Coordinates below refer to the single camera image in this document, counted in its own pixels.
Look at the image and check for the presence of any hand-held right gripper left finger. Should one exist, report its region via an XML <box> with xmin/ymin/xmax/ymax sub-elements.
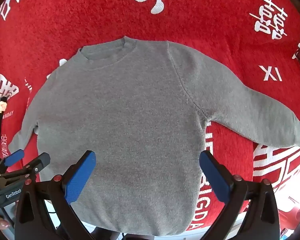
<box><xmin>14</xmin><ymin>150</ymin><xmax>97</xmax><ymax>240</ymax></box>

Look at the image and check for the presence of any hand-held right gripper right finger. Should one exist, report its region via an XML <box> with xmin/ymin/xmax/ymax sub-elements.
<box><xmin>199</xmin><ymin>150</ymin><xmax>280</xmax><ymax>240</ymax></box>

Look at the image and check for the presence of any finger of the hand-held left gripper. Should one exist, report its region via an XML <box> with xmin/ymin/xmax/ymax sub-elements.
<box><xmin>0</xmin><ymin>149</ymin><xmax>25</xmax><ymax>178</ymax></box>
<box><xmin>1</xmin><ymin>152</ymin><xmax>51</xmax><ymax>184</ymax></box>

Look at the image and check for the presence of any grey sweater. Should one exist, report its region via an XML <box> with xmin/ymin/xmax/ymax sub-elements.
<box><xmin>8</xmin><ymin>36</ymin><xmax>300</xmax><ymax>236</ymax></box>

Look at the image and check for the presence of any person's left hand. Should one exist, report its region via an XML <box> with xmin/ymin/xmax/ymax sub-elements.
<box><xmin>0</xmin><ymin>215</ymin><xmax>10</xmax><ymax>232</ymax></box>

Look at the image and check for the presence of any red plastic stool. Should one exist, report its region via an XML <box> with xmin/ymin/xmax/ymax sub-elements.
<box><xmin>277</xmin><ymin>204</ymin><xmax>300</xmax><ymax>231</ymax></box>

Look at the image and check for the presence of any red printed blanket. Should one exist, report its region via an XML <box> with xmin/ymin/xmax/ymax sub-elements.
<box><xmin>0</xmin><ymin>0</ymin><xmax>300</xmax><ymax>232</ymax></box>

